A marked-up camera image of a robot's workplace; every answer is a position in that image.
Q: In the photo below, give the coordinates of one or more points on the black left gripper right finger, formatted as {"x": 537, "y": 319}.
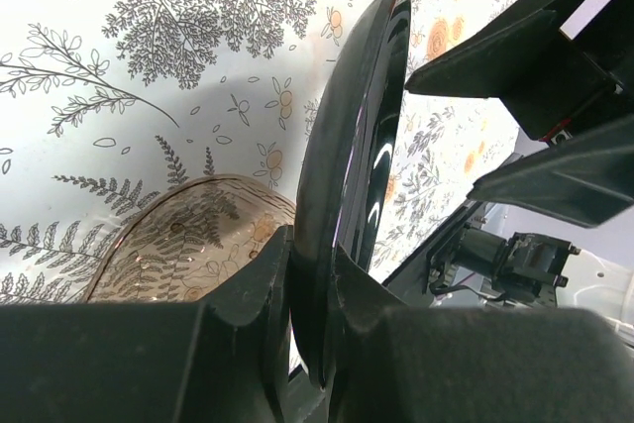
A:
{"x": 391, "y": 362}

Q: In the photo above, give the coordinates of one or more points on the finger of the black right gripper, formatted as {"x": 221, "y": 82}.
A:
{"x": 584, "y": 181}

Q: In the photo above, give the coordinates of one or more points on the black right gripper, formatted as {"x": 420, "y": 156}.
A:
{"x": 556, "y": 65}

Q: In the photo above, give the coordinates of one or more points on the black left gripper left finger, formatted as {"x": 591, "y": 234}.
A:
{"x": 222, "y": 358}

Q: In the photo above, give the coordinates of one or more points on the clear pink glass plate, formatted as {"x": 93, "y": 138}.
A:
{"x": 189, "y": 241}

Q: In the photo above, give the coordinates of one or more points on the black bowl with red interior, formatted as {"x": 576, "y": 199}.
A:
{"x": 346, "y": 167}

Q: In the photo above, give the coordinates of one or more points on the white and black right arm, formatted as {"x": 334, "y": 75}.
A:
{"x": 526, "y": 268}

